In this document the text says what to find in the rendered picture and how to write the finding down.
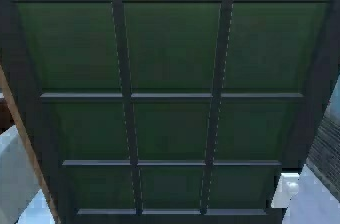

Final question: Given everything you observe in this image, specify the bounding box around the black shelf unit green back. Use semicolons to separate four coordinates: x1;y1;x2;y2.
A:
0;0;340;224

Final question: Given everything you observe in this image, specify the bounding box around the white rounded object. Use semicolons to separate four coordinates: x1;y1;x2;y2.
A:
0;124;42;224

